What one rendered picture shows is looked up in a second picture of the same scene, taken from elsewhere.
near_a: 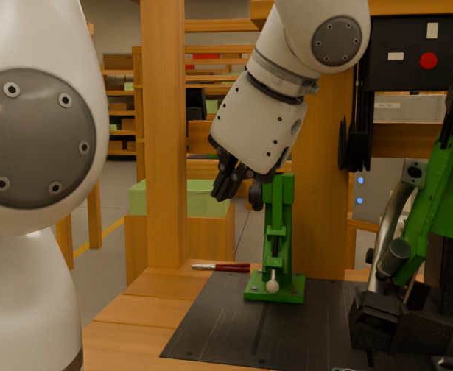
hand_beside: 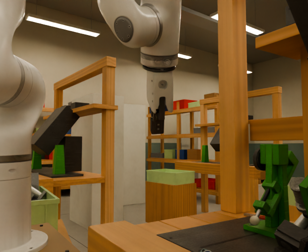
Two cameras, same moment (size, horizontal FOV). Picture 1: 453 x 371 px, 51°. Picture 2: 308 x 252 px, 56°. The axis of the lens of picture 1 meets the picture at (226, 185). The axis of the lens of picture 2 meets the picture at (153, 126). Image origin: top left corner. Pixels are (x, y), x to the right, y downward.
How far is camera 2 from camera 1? 0.56 m
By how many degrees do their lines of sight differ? 48
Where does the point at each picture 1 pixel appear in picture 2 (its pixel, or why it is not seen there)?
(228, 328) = (209, 236)
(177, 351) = (167, 235)
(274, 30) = not seen: hidden behind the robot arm
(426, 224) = not seen: outside the picture
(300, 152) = not seen: outside the picture
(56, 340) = not seen: outside the picture
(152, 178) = (223, 154)
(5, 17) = not seen: outside the picture
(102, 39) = not seen: outside the picture
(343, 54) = (127, 34)
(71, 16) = not seen: outside the picture
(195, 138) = (253, 130)
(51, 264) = (18, 126)
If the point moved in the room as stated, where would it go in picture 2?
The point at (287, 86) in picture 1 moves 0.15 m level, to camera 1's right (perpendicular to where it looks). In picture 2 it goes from (147, 62) to (205, 44)
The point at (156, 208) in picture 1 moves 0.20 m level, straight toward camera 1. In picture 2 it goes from (224, 172) to (203, 176)
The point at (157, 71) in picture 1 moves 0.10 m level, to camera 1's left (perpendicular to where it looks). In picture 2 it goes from (225, 91) to (206, 94)
